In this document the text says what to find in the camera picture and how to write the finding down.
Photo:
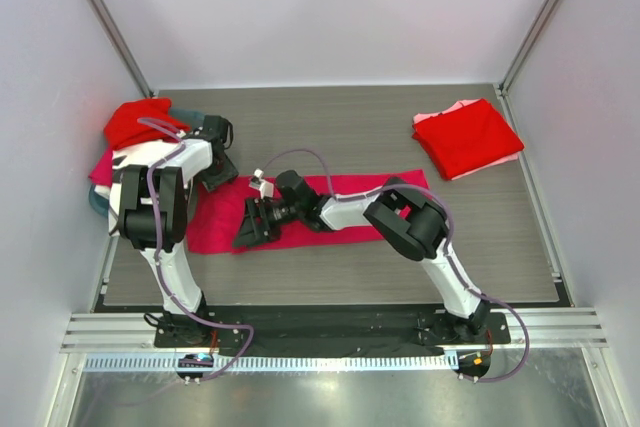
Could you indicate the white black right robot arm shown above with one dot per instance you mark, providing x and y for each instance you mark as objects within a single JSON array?
[{"x": 414, "y": 224}]

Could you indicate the red t shirt in basket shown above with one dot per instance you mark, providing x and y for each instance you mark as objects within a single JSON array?
[{"x": 124, "y": 128}]

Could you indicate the slotted white cable duct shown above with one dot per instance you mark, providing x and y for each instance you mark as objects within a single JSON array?
[{"x": 202, "y": 364}]

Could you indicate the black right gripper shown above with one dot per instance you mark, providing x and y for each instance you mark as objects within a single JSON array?
[{"x": 265, "y": 219}]

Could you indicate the left aluminium frame post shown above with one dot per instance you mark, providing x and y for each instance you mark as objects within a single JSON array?
[{"x": 120, "y": 46}]

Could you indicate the magenta pink t shirt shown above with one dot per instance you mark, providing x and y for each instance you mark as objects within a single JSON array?
[{"x": 235, "y": 217}]

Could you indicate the white black printed t shirt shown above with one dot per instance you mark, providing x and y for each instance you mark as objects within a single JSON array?
[{"x": 191, "y": 155}]

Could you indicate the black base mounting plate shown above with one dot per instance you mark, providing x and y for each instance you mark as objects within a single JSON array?
[{"x": 325, "y": 331}]

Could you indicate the aluminium front rail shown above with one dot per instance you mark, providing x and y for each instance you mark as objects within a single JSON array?
[{"x": 563, "y": 327}]

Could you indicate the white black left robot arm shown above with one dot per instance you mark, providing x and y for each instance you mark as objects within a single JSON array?
[{"x": 149, "y": 206}]

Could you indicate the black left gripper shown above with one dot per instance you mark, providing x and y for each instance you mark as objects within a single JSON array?
[{"x": 229, "y": 174}]

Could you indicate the folded red t shirt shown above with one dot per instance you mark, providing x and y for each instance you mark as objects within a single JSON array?
[{"x": 465, "y": 137}]

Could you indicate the right aluminium frame post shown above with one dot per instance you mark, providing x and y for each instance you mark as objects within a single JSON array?
[{"x": 533, "y": 35}]

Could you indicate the aluminium frame post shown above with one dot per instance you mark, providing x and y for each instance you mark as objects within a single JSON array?
[
  {"x": 533, "y": 35},
  {"x": 120, "y": 46}
]

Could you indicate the teal laundry basket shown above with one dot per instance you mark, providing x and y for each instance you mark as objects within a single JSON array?
[{"x": 192, "y": 118}]

